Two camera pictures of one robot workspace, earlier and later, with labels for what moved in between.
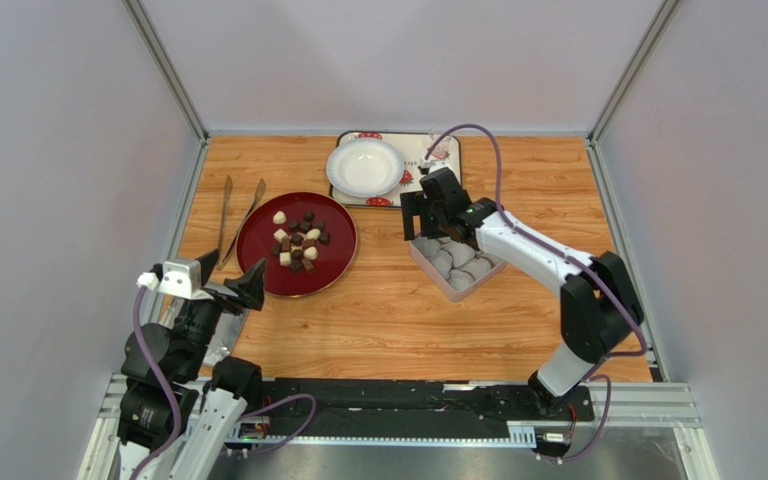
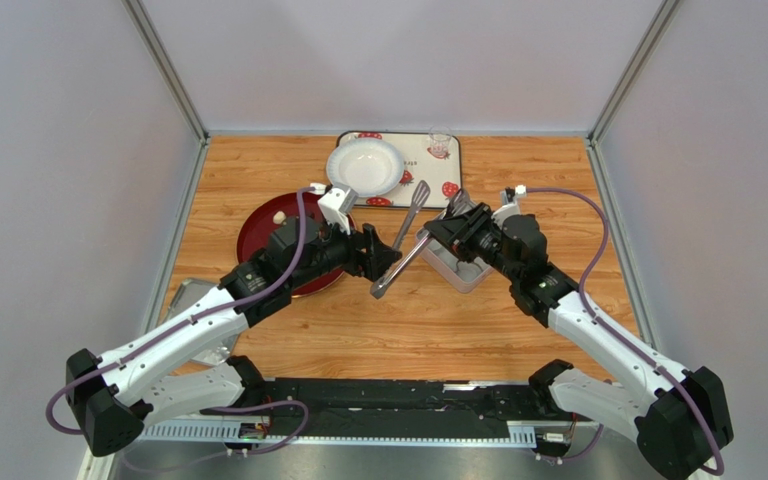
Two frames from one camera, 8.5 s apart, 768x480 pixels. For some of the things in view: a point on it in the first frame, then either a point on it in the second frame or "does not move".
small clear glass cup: x=443 y=149 does not move
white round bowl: x=364 y=167 does not move
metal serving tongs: x=221 y=262 to x=459 y=198
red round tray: x=255 y=236 does not move
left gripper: x=248 y=286 to x=379 y=258
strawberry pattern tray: x=413 y=145 does not move
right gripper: x=428 y=209 to x=462 y=230
